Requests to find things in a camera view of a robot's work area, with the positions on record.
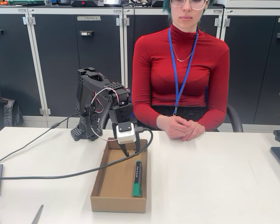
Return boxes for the grey pointed blade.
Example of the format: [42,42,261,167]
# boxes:
[30,204,44,224]

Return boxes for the green marker pen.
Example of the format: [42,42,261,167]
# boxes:
[131,160,143,198]

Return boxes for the left forearm red sleeve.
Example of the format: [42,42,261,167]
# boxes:
[195,102,227,133]

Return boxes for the thin gold necklace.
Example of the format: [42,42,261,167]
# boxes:
[171,43,194,63]

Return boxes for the person's right hand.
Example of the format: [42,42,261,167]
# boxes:
[164,115,192,140]

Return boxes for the thin-framed glasses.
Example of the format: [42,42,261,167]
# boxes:
[169,0,209,11]

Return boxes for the white red servo wire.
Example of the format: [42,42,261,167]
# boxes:
[91,87,118,141]

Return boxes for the black device red triangle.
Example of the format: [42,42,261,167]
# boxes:
[71,0,105,7]

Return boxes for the black backpack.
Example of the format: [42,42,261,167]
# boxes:
[0,95,24,138]

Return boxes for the brown cardboard box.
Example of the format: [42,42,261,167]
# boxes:
[90,137,149,214]

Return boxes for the office chair with blue back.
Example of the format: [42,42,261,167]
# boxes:
[99,102,244,133]

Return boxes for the green tray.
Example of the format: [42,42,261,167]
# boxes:
[7,0,46,6]

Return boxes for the right forearm red sleeve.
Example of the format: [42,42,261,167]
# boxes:
[131,102,171,131]

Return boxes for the thin black cable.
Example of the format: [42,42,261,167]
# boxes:
[0,113,81,167]

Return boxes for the thick black camera cable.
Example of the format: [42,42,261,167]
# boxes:
[0,127,154,181]

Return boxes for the person in red top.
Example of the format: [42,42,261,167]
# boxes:
[131,0,230,131]

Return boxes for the person's left hand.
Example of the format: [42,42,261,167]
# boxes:
[178,121,206,142]

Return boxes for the blue lanyard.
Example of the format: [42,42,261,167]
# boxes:
[167,27,199,117]

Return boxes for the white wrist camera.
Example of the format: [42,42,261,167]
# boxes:
[115,123,137,145]

